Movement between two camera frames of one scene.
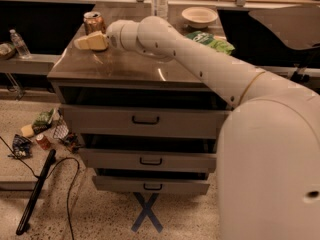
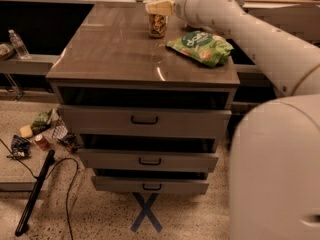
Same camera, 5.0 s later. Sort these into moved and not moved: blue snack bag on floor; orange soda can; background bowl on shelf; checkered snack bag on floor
Moved: orange soda can
Not moved: checkered snack bag on floor; background bowl on shelf; blue snack bag on floor
